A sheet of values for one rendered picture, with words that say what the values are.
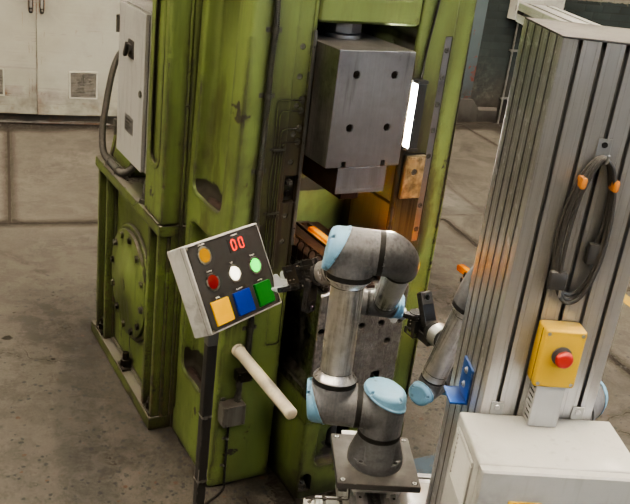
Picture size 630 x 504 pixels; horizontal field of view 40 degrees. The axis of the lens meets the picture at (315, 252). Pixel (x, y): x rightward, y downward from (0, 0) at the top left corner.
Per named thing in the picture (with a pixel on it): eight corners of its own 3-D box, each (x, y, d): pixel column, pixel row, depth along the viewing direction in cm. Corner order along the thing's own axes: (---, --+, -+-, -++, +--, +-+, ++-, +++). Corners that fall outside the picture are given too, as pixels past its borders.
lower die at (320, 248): (369, 281, 318) (372, 260, 314) (322, 287, 308) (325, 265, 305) (315, 238, 351) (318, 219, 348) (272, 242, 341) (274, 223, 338)
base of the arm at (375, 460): (405, 478, 227) (411, 447, 223) (349, 474, 225) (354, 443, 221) (397, 444, 240) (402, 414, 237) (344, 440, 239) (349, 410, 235)
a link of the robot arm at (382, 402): (403, 444, 224) (411, 400, 218) (352, 438, 223) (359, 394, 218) (400, 418, 235) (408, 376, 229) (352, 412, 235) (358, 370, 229)
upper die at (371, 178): (383, 191, 304) (386, 165, 300) (334, 194, 295) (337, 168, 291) (326, 155, 337) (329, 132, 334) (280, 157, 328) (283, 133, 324)
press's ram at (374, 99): (418, 164, 307) (437, 52, 292) (325, 168, 289) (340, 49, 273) (358, 131, 340) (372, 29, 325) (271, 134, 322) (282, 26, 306)
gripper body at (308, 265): (294, 261, 271) (323, 254, 264) (302, 287, 272) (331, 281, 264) (279, 267, 265) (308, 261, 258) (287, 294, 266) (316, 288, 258)
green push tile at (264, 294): (276, 300, 280) (269, 278, 279) (261, 307, 274) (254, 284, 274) (272, 301, 281) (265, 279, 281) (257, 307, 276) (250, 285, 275)
